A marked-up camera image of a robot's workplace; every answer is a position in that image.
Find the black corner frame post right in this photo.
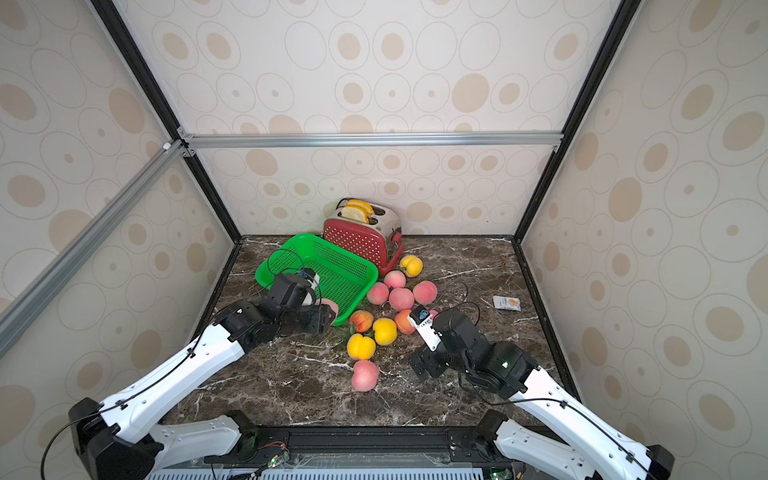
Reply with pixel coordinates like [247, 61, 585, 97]
[513, 0, 641, 245]

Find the toast slice front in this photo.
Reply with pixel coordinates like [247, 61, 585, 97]
[339, 205, 369, 224]

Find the pink peach left cluster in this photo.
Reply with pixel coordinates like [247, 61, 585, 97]
[366, 282, 390, 305]

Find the aluminium rail back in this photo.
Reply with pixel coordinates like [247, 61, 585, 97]
[184, 131, 563, 149]

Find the white drycake snack packet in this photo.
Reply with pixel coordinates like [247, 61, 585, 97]
[492, 296, 521, 312]

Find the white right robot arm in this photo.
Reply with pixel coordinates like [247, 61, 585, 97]
[408, 305, 675, 479]

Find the pink peach centre cluster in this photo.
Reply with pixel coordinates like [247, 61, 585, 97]
[388, 287, 415, 311]

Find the aluminium rail left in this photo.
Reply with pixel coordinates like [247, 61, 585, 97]
[1, 139, 185, 354]

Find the yellow peach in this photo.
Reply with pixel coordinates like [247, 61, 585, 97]
[347, 333, 377, 360]
[399, 255, 423, 278]
[373, 318, 398, 346]

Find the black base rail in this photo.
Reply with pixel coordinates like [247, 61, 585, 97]
[203, 426, 511, 468]

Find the black corner frame post left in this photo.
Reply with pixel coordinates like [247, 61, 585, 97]
[89, 0, 242, 244]

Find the toast slice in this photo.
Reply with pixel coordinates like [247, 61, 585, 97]
[346, 199, 375, 216]
[339, 205, 369, 224]

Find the pink peach right cluster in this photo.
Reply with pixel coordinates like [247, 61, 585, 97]
[412, 281, 438, 305]

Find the toast slice back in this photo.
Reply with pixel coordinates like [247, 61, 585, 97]
[346, 199, 375, 216]

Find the green plastic basket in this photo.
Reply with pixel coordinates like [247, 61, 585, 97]
[255, 234, 378, 327]

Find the red orange peach with leaf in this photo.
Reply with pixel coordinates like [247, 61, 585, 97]
[349, 310, 374, 334]

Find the red polka dot toaster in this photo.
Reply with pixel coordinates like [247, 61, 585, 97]
[323, 198, 405, 277]

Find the aluminium rail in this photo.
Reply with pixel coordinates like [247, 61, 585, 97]
[184, 131, 563, 149]
[1, 139, 185, 354]

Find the pink peach front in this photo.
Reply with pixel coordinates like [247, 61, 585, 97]
[351, 360, 379, 392]

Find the black corner frame post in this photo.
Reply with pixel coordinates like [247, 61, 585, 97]
[89, 0, 242, 244]
[513, 0, 641, 245]

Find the yellow peach by toaster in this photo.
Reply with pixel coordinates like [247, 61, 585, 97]
[399, 255, 423, 278]

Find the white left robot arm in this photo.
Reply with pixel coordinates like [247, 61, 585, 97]
[69, 268, 336, 479]

